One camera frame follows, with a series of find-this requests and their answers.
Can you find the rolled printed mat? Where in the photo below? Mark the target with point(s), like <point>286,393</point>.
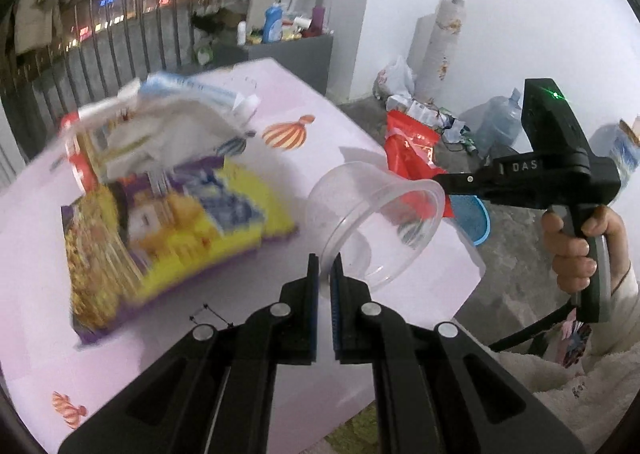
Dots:
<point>440,43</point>

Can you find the red plastic bag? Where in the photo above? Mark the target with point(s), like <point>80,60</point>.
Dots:
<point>410,143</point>

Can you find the red white paper bag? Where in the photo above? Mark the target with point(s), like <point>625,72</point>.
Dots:
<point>80,168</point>

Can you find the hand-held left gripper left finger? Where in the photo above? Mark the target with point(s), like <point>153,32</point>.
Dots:
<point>314,316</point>

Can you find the blue white carton box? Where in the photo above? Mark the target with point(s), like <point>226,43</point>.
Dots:
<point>200,86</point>

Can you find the person's right forearm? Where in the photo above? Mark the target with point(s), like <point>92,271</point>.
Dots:
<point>575,394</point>

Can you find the crumpled white tissue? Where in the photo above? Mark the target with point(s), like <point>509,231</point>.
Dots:
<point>165,133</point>

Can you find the yellow purple snack packet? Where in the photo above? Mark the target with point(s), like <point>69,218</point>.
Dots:
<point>200,229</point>

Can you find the clear plastic cup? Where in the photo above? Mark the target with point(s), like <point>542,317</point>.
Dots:
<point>380,214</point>

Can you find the grey cabinet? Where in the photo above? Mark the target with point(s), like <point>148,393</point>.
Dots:
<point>300,58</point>

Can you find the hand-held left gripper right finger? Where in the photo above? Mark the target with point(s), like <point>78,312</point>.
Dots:
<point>336,316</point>

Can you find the white plastic bag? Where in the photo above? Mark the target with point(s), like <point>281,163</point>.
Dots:
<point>395,78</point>

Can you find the blue detergent bottle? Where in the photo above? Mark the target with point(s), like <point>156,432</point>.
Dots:
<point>272,26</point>

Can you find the floor litter pile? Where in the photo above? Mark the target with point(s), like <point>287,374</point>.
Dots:
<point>440,121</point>

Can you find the pale blue plastic bag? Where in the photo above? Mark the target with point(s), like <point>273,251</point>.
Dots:
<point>625,148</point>

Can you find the blue plastic basket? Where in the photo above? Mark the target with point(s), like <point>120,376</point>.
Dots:
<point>472,221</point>

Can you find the person's right hand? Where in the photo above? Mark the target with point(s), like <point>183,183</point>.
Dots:
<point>567,249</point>

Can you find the metal railing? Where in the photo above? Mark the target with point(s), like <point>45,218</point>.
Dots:
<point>125,23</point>

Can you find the small white bottle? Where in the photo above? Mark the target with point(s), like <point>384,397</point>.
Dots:
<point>242,33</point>

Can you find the clear water jug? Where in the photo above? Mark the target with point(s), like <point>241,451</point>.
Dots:
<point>500,118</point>

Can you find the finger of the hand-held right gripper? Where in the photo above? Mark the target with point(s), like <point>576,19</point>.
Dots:
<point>460,184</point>

